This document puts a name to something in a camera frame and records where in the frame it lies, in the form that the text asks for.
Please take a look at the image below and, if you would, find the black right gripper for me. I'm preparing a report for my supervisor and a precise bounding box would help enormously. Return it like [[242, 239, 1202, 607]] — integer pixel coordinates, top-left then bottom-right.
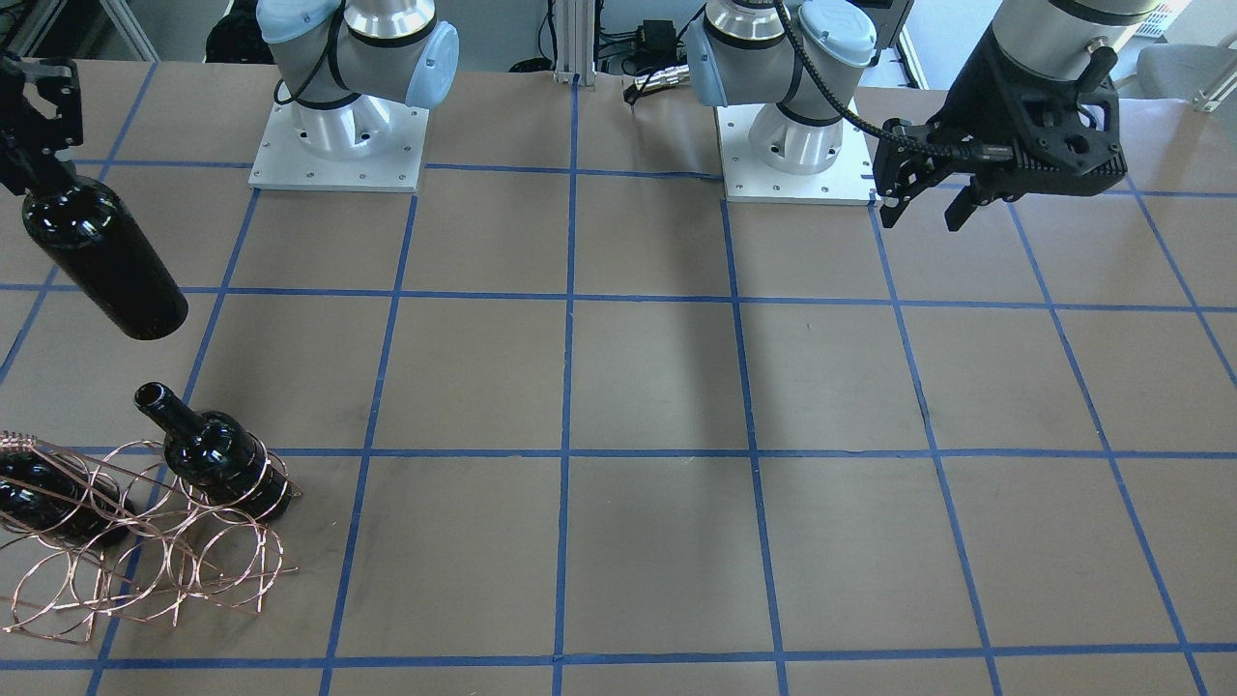
[[1, 51, 83, 194]]

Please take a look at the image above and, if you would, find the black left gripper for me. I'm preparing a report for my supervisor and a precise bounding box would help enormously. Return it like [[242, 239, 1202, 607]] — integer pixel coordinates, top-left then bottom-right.
[[875, 19, 1131, 232]]

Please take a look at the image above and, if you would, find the dark glass wine bottle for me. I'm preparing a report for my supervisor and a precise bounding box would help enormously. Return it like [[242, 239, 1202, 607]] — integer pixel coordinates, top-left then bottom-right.
[[21, 159, 188, 340]]

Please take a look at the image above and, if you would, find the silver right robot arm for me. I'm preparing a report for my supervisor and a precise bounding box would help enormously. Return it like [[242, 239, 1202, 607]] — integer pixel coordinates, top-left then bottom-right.
[[2, 1, 880, 204]]

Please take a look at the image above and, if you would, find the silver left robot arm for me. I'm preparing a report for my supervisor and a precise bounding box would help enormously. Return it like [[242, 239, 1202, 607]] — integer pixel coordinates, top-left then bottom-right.
[[683, 1, 1157, 232]]

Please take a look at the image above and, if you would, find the lying racked wine bottle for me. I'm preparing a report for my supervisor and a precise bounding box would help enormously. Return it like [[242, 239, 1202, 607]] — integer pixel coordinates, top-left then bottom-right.
[[1, 450, 136, 549]]

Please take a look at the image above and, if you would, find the upright-tilted racked wine bottle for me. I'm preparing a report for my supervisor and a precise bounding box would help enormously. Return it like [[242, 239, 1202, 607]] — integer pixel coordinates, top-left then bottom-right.
[[135, 382, 293, 523]]

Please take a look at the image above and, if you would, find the grey office chair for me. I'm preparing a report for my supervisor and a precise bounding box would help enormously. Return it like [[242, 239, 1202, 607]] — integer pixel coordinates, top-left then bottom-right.
[[1136, 36, 1236, 112]]

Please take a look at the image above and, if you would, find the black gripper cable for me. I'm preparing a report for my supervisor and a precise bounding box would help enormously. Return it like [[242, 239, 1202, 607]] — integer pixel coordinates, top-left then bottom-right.
[[771, 0, 1016, 164]]

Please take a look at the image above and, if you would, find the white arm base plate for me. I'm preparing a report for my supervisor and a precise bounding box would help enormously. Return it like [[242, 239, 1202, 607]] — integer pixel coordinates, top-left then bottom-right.
[[714, 104, 875, 206], [247, 96, 430, 194]]

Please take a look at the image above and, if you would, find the copper wire wine rack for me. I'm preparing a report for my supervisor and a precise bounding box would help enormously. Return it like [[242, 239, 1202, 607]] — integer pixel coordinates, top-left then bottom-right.
[[1, 431, 297, 645]]

